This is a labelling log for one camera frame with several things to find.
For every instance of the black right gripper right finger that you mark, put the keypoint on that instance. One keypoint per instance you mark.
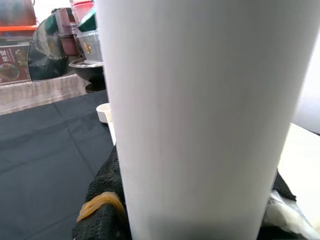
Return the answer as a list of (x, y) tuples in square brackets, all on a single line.
[(285, 220)]

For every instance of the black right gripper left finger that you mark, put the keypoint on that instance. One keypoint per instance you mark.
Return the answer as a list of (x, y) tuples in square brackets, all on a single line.
[(102, 215)]

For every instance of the white plastic table leg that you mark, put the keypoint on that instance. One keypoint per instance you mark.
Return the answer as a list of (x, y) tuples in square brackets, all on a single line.
[(200, 112)]

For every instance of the white plastic children table top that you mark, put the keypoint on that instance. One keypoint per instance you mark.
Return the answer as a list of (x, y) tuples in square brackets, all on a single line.
[(103, 113)]

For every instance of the beige wicker basket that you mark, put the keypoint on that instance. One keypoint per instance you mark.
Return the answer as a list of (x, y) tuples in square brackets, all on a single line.
[(37, 92)]

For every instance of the black wok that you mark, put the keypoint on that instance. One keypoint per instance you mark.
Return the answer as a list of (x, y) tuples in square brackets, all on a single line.
[(87, 72)]

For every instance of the patterned green bag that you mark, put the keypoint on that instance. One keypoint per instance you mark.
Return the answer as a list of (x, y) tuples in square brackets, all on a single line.
[(45, 55)]

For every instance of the clear box with orange lid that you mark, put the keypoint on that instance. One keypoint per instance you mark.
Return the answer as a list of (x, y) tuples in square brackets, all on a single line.
[(12, 50)]

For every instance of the teal plastic bowl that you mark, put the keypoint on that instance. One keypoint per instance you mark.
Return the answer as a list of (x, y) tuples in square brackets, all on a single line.
[(87, 21)]

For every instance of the red plastic container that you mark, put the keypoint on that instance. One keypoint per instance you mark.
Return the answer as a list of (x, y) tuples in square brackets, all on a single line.
[(81, 6)]

